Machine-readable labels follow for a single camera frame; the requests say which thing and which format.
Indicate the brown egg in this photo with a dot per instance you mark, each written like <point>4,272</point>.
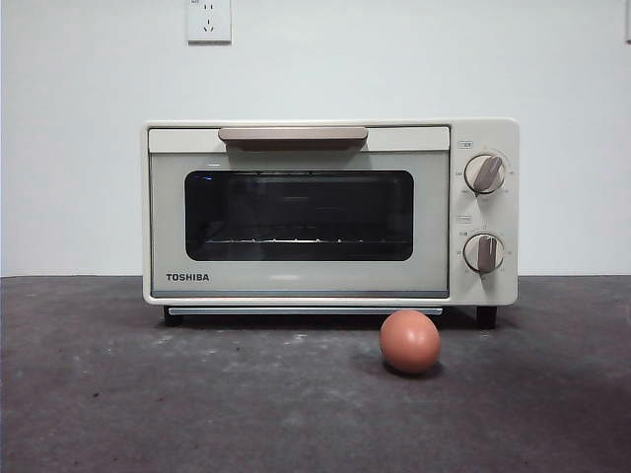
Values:
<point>409,342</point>

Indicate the cream temperature knob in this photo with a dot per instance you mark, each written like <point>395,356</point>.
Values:
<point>485,175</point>

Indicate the white wall socket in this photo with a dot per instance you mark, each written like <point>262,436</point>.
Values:
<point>209,22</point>

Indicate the silver crumb tray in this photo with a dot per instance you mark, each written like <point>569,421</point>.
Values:
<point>305,311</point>

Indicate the cream timer knob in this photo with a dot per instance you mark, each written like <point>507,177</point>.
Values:
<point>484,252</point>

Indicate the cream Toshiba toaster oven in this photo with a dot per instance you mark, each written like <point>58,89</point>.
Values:
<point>483,133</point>

